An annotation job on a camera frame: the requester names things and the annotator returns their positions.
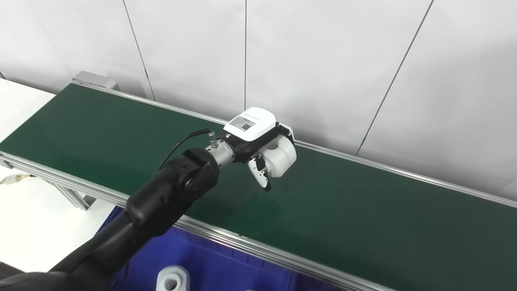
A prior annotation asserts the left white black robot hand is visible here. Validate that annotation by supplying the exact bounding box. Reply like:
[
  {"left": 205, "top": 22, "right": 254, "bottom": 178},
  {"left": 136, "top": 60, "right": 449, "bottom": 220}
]
[{"left": 223, "top": 107, "right": 295, "bottom": 192}]

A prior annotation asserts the white round plastic part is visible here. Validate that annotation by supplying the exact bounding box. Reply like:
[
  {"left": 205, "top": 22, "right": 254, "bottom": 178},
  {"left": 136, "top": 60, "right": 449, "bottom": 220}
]
[
  {"left": 258, "top": 135, "right": 297, "bottom": 179},
  {"left": 156, "top": 265, "right": 191, "bottom": 291}
]

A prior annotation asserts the blue bin with white parts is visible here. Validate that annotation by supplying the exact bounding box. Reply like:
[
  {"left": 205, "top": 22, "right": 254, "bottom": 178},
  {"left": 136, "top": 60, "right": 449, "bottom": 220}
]
[{"left": 95, "top": 206, "right": 336, "bottom": 291}]

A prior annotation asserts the grey conveyor end housing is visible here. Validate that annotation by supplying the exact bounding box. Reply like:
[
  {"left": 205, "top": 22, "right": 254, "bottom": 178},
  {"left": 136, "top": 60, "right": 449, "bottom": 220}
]
[{"left": 73, "top": 71, "right": 118, "bottom": 91}]

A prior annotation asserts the aluminium conveyor leg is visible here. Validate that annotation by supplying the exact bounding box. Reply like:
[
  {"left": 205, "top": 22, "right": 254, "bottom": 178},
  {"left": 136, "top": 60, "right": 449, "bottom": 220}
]
[{"left": 50, "top": 181, "right": 97, "bottom": 211}]

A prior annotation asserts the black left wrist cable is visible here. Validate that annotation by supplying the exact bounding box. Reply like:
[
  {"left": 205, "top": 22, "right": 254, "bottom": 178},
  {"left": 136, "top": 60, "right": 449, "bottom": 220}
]
[{"left": 158, "top": 129, "right": 219, "bottom": 170}]

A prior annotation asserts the pale yellow cable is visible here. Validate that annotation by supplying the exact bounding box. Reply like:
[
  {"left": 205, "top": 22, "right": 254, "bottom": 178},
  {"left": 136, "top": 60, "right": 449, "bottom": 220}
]
[{"left": 0, "top": 174, "right": 32, "bottom": 186}]

